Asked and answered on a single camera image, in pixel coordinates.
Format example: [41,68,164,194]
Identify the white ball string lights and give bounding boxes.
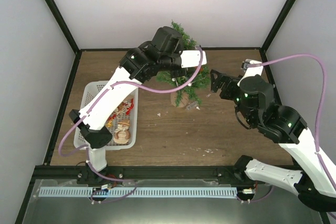
[172,67,204,88]

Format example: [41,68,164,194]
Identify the small green christmas tree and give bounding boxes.
[156,20,211,108]

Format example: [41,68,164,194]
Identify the white perforated plastic basket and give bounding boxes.
[80,81,139,151]

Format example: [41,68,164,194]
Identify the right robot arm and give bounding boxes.
[211,70,335,212]

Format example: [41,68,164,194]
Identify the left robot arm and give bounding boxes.
[69,26,207,184]

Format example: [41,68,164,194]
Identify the clear plastic battery box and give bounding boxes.
[185,101,198,110]

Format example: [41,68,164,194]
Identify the red ribbon bow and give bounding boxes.
[123,98,134,115]

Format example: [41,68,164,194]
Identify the wooden snowman figurine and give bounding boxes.
[113,119,131,145]

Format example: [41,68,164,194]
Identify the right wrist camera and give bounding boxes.
[237,59,264,86]

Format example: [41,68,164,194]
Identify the white slotted cable duct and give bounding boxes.
[38,187,237,199]

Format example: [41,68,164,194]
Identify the black aluminium front rail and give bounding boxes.
[30,165,253,186]

